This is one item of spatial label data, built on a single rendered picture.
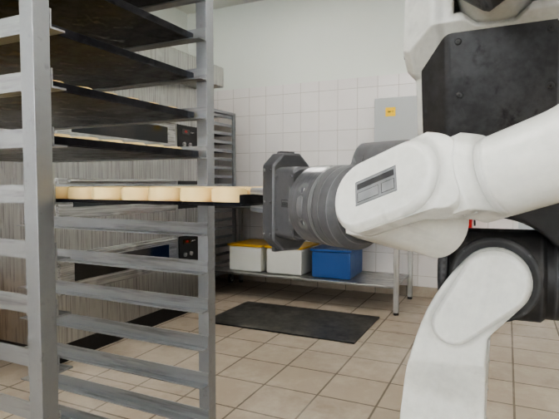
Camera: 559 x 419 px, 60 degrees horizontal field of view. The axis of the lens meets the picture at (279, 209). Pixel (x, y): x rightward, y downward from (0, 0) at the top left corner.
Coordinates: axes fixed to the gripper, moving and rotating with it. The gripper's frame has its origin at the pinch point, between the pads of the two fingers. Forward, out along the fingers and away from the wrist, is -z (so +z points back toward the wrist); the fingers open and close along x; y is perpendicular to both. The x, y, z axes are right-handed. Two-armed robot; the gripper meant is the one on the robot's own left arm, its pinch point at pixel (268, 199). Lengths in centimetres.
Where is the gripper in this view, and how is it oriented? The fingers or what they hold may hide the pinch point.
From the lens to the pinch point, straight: 64.3
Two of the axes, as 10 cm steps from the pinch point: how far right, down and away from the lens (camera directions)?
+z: 5.5, 0.6, -8.3
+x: 0.1, -10.0, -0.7
